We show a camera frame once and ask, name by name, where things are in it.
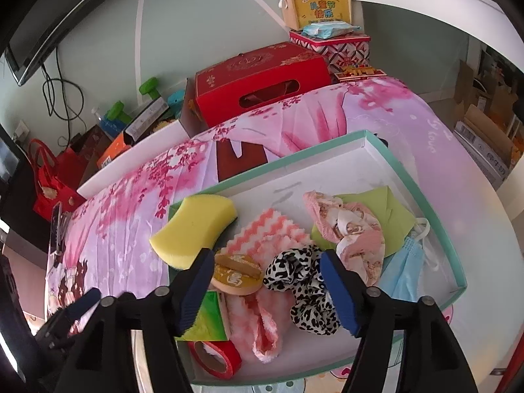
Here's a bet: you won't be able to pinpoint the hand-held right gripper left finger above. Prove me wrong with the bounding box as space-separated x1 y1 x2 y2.
53 248 216 393

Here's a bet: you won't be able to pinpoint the small red yellow box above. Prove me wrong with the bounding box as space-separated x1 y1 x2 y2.
333 65 387 84

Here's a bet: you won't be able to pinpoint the dark brown paper bag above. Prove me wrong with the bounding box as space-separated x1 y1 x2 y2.
69 125 109 164

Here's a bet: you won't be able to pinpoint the blue face mask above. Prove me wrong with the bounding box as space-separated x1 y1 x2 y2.
379 217 439 304

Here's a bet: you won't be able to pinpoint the green tissue pack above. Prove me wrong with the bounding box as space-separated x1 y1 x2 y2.
176 290 230 342

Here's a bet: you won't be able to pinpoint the black monitor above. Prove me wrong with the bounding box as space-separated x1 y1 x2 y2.
0 133 22 185

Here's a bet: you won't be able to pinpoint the black cabinet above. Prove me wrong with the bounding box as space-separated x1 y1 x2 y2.
0 172 52 254

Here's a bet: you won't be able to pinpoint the yellow sponge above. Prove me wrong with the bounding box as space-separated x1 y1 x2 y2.
149 196 239 271

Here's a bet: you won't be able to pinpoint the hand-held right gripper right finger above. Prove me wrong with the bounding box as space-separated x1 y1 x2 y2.
319 252 479 393

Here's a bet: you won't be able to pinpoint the beige gift box with handle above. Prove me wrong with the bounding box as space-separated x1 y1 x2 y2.
279 0 353 31

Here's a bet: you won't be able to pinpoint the yellow powder puff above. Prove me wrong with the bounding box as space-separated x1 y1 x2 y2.
211 252 263 297

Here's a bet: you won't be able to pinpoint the shallow teal cardboard box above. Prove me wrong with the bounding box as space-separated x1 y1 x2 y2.
168 130 467 386

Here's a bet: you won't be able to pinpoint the wet wipes pack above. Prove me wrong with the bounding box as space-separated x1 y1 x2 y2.
302 20 363 41

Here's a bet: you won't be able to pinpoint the red gift box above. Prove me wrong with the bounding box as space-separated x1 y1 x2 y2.
194 42 332 127

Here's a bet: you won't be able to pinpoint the brown cardboard box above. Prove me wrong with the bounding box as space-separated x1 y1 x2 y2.
452 59 520 132

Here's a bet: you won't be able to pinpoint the leopard print scrunchie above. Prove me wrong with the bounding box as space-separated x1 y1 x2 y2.
262 245 342 336

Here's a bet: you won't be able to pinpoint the red white patterned box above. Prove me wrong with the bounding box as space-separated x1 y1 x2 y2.
289 29 371 75

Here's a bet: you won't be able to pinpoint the pink zigzag fleece cloth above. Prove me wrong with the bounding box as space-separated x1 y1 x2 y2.
221 208 312 263

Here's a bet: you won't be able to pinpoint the printed cardboard box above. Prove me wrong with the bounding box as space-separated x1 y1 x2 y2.
452 104 514 191

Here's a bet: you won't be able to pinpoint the black cables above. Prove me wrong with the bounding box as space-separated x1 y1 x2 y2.
40 61 84 148

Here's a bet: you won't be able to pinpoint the white board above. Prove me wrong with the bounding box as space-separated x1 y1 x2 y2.
77 121 191 199

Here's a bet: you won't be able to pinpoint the red tape roll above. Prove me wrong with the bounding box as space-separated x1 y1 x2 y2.
188 340 243 379

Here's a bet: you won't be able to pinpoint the red felt bag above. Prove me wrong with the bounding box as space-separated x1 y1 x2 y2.
27 139 86 217

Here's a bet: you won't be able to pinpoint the green dumbbell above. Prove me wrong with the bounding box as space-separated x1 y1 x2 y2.
104 78 166 125

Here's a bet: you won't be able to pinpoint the white wall socket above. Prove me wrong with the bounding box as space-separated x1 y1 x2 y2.
12 120 31 142

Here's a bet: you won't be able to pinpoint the pink printed blanket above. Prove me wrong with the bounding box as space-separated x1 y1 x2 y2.
45 77 516 393

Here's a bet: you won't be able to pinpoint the smartphone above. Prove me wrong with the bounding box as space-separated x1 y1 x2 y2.
49 201 64 254

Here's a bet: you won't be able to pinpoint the pink printed scrunchie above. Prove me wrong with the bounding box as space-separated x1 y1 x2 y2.
303 190 386 287

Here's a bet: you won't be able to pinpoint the teal plastic item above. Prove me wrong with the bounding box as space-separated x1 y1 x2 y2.
166 89 187 111

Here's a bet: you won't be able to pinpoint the orange cardboard box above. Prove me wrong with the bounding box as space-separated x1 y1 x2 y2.
97 131 136 170

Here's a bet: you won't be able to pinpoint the black wall television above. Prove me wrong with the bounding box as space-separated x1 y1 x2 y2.
4 0 142 87

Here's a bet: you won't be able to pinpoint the black box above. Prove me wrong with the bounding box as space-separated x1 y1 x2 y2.
124 98 168 144

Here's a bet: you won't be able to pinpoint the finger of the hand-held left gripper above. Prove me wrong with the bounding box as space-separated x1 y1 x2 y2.
65 288 102 322

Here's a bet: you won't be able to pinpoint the green cloth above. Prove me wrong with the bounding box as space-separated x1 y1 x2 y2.
310 186 416 256

